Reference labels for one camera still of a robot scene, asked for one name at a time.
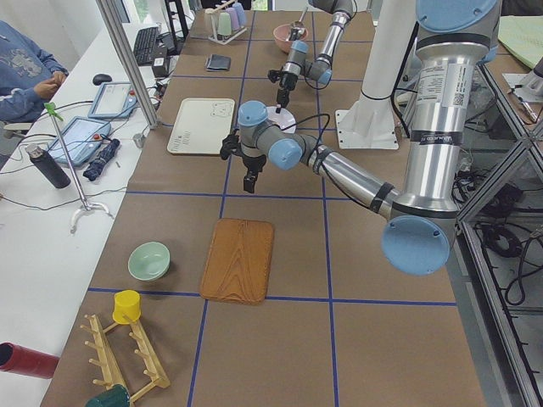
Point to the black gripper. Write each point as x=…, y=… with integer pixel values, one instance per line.
x=254, y=162
x=289, y=80

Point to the white round plate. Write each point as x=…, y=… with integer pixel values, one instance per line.
x=284, y=119

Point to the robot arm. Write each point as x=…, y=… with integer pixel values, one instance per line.
x=322, y=46
x=449, y=38

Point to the cream bear print tray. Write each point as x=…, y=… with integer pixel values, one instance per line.
x=201, y=125

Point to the brown wooden tray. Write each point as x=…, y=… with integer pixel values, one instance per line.
x=239, y=261

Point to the pink bowl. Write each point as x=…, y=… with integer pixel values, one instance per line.
x=285, y=35

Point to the metal scoop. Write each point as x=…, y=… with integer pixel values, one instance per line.
x=299, y=21

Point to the folded grey cloth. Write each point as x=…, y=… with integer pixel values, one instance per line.
x=217, y=62

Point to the rack with pastel cups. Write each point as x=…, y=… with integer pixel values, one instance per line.
x=225, y=21

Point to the black power adapter box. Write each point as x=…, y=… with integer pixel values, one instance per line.
x=161, y=67

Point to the light green bowl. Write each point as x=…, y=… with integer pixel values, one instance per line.
x=149, y=261

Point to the black keyboard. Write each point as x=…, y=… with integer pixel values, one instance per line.
x=143, y=48

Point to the far blue teach pendant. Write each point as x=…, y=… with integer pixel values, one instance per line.
x=113, y=100

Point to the blue teach pendant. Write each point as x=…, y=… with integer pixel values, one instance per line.
x=113, y=100
x=82, y=137

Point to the folded dark blue umbrella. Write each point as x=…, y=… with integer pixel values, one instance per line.
x=97, y=166

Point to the near blue teach pendant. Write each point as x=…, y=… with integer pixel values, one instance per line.
x=82, y=137

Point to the yellow cup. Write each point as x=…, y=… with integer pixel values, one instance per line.
x=127, y=307

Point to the black computer mouse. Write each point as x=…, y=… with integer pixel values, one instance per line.
x=99, y=79

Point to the black water bottle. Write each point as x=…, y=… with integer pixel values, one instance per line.
x=47, y=166

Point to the metal stand with green clip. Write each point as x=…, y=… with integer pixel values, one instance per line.
x=86, y=207

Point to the wooden cup rack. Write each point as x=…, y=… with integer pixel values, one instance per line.
x=125, y=356

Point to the person in blue sweater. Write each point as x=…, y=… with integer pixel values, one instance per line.
x=30, y=76

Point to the dark green cup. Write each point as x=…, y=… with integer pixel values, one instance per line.
x=117, y=396

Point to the red cylinder bottle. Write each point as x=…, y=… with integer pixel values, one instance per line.
x=27, y=362

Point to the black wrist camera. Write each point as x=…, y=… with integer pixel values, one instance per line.
x=274, y=75

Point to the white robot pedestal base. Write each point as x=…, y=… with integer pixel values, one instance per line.
x=370, y=122

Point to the aluminium frame post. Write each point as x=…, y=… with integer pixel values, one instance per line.
x=124, y=51

